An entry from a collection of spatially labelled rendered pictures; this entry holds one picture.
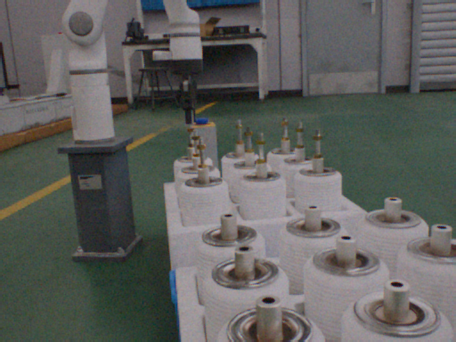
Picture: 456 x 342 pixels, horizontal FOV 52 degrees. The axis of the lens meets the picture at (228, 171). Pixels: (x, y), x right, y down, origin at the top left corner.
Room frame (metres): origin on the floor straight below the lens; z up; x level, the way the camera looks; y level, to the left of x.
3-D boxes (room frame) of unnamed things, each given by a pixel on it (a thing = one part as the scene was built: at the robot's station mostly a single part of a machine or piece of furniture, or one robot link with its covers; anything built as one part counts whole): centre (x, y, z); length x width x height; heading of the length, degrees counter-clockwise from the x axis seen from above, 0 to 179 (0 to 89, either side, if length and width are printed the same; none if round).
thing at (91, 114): (1.19, 0.33, 0.39); 0.09 x 0.09 x 0.17; 81
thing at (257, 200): (0.92, -0.07, 0.16); 0.10 x 0.10 x 0.18
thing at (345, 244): (0.50, -0.13, 0.26); 0.02 x 0.02 x 0.03
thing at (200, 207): (0.90, 0.05, 0.16); 0.10 x 0.10 x 0.18
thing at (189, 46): (1.14, 0.10, 0.52); 0.11 x 0.09 x 0.06; 89
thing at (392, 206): (0.63, -0.23, 0.26); 0.02 x 0.02 x 0.03
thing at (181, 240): (1.04, -0.05, 0.09); 0.39 x 0.39 x 0.18; 8
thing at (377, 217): (0.63, -0.23, 0.25); 0.08 x 0.08 x 0.01
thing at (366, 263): (0.50, -0.13, 0.25); 0.08 x 0.08 x 0.01
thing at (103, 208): (1.19, 0.33, 0.15); 0.15 x 0.15 x 0.30; 81
